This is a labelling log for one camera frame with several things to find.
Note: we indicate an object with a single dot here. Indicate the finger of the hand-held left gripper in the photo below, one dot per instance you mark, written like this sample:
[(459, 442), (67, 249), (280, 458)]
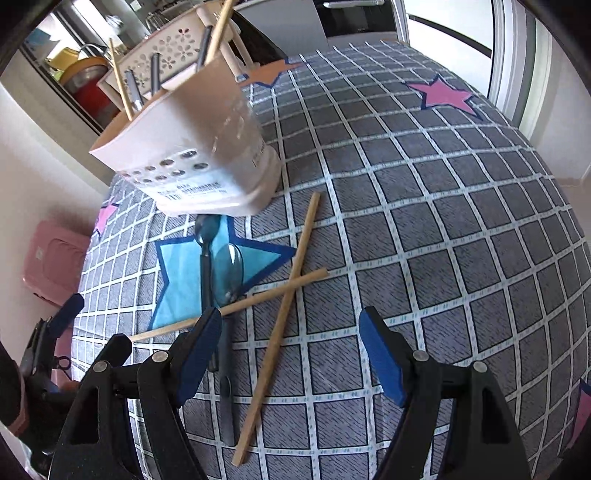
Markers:
[(36, 344), (69, 308)]

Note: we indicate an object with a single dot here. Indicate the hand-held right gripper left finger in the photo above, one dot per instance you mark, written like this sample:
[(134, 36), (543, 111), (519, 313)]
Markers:
[(198, 353)]

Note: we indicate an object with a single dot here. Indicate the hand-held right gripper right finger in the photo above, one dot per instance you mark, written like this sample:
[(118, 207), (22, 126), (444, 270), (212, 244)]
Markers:
[(383, 355)]

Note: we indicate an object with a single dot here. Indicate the large dark translucent spoon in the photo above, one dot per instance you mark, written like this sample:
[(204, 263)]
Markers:
[(228, 277)]

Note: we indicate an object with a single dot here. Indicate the plain wooden chopstick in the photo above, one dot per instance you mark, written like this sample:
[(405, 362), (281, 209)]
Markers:
[(119, 78), (219, 30), (281, 314), (272, 295)]

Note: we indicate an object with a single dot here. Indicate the small dark spoon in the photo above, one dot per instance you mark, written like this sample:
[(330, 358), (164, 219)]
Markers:
[(207, 258)]

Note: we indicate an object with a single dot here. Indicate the beige plastic utensil holder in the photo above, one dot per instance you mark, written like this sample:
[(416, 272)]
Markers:
[(203, 120)]

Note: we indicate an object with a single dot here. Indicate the stack of pink plastic stools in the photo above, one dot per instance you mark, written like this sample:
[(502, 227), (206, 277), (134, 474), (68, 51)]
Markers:
[(51, 263)]

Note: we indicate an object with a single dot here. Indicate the grey plaid star tablecloth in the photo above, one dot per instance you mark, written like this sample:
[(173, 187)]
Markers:
[(415, 207)]

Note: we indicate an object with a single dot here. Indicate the red plastic bucket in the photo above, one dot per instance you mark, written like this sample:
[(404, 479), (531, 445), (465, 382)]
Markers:
[(92, 94)]

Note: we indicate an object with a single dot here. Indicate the yellow basin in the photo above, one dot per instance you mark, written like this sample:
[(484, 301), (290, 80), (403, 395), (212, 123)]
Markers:
[(69, 57)]

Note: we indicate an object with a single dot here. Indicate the beige flower-cutout basket cart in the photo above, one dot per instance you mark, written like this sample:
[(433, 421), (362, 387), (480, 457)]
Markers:
[(175, 44)]

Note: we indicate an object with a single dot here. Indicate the white refrigerator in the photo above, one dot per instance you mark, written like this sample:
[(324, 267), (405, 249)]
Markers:
[(443, 27)]

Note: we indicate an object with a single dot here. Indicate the black built-in oven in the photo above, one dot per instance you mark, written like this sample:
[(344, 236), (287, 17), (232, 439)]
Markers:
[(355, 14)]

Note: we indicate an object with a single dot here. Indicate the sliding door frame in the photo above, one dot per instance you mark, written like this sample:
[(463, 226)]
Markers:
[(517, 60)]

